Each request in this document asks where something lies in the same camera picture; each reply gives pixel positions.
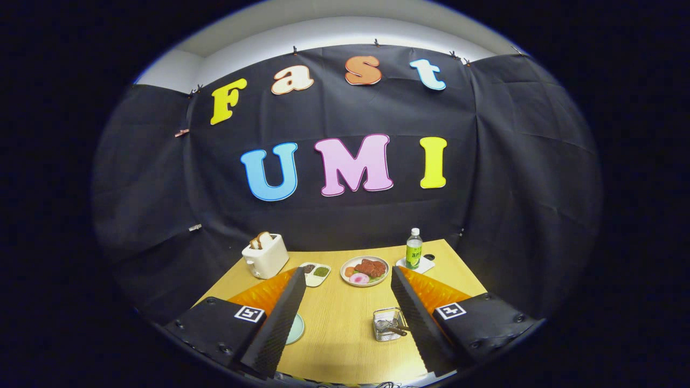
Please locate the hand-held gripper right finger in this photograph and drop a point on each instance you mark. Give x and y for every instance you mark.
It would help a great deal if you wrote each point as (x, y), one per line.
(418, 318)

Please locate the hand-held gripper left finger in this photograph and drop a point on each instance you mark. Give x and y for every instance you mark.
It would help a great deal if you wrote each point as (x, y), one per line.
(277, 323)

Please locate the metal spoon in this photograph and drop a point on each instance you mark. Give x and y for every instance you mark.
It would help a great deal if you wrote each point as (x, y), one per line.
(396, 332)

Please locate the mint green plate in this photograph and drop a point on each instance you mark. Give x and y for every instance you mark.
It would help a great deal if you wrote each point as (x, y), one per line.
(296, 328)

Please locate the white coaster tray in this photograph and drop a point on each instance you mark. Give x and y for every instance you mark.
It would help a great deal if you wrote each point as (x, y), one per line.
(427, 266)

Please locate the white divided dish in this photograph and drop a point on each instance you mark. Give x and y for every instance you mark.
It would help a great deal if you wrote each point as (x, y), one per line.
(312, 280)

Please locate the white toaster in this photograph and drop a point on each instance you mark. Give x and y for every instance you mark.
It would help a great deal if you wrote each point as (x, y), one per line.
(267, 261)

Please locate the dark beans pile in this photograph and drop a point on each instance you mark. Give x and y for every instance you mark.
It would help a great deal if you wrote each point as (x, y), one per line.
(308, 268)

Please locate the green drink bottle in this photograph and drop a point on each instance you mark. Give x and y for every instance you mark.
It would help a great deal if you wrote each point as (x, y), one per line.
(414, 253)

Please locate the green beans pile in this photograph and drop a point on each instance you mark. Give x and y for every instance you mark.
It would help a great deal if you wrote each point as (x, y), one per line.
(322, 271)

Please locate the red-brown meat pieces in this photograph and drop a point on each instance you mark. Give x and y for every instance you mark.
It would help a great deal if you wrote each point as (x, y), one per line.
(371, 268)

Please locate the pink ham slice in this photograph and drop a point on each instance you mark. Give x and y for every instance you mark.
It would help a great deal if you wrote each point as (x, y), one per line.
(359, 278)

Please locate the white food plate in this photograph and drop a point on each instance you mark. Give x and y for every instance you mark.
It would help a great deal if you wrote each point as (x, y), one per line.
(345, 280)

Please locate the orange carrot slice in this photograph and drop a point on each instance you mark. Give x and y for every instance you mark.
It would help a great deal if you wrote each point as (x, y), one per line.
(350, 271)

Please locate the brown toast slice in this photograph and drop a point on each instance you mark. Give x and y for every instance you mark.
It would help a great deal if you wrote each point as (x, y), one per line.
(254, 243)

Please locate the white bread slice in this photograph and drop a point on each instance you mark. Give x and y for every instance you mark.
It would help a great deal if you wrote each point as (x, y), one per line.
(265, 240)

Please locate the pink clip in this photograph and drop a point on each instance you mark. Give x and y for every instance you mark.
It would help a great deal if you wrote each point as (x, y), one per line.
(181, 132)

